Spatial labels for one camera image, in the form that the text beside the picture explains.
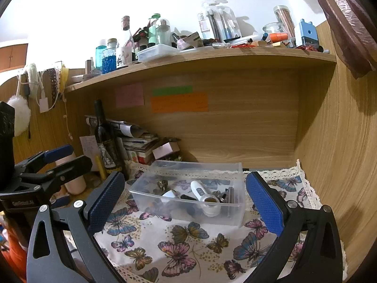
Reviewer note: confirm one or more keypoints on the white hanging charger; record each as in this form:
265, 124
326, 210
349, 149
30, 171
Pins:
44, 104

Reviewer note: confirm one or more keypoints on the jar of blue beads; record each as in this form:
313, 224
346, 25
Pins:
109, 60

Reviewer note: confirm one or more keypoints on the black small clip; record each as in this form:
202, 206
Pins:
187, 197

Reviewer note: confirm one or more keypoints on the white plastic lidded container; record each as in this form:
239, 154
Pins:
157, 53

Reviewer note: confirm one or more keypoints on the pink nail polish bottle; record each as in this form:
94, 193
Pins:
181, 42

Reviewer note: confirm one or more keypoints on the metal keys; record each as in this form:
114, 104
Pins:
162, 185

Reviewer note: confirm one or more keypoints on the short glass jar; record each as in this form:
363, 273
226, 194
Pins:
274, 29

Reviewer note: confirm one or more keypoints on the clear packaged brush set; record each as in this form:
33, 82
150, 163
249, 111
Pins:
207, 20
231, 22

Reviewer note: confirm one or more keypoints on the brown sheer curtain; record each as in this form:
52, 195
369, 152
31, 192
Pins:
347, 26

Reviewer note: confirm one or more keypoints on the yellow tube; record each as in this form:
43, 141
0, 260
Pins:
101, 168

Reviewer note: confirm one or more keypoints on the green pump bottle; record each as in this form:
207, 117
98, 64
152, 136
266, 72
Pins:
153, 34

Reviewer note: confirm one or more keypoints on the pink small box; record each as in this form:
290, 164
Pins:
165, 151

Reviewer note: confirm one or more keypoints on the dark lace ribbon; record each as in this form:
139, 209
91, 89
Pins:
53, 85

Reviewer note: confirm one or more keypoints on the green sticky note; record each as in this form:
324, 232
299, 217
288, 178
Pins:
172, 90

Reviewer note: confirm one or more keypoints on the tall clear tube container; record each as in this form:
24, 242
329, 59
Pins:
285, 20

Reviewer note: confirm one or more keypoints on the brown wall cabinet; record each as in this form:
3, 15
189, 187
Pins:
13, 57

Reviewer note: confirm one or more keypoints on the pink sticky note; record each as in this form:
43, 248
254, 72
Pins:
129, 95

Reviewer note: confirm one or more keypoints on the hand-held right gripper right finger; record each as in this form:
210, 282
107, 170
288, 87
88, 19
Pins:
266, 205

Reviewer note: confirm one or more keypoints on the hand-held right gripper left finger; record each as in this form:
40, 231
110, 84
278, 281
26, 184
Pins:
106, 202

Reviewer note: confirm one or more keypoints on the clear glass figure bottle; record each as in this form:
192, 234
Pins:
125, 51

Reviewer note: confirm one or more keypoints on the clear frosted bottle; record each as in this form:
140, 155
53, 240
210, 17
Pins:
163, 34

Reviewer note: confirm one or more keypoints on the white note paper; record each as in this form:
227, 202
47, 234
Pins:
88, 150

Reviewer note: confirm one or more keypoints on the orange sticky note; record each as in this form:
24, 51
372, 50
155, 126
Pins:
179, 102

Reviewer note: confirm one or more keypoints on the stack of books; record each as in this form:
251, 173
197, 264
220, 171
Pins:
138, 150

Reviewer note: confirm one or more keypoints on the wooden desk hutch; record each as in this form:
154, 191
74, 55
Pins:
250, 129

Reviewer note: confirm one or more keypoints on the white fluffy pompom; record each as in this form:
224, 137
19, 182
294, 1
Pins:
20, 115

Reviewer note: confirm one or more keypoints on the rolled magazine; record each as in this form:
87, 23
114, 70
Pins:
123, 126

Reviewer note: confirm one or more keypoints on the metal nail clipper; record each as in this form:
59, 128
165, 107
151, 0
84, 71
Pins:
229, 194

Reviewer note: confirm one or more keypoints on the dark wine bottle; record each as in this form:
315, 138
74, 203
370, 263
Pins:
104, 141

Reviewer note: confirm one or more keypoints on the blue pencil sharpener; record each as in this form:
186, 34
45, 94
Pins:
307, 34

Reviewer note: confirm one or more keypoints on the orange capped bottle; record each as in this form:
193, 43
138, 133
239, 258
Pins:
278, 37

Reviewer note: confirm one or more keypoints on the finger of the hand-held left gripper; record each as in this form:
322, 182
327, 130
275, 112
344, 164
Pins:
59, 152
75, 166

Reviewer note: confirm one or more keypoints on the yellow hanging tassel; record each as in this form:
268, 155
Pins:
64, 78

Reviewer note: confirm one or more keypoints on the pale pink cup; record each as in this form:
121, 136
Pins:
75, 184

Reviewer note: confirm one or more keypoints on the butterfly print tablecloth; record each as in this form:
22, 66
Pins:
188, 250

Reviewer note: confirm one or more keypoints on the blue liquid bottle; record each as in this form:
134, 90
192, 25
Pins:
99, 56

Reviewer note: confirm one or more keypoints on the clear plastic storage box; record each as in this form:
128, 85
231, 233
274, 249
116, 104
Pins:
182, 213

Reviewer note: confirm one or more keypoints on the white small adapter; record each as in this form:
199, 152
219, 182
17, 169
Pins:
170, 195

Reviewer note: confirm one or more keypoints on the white furry headband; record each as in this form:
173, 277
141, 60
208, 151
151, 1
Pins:
31, 73

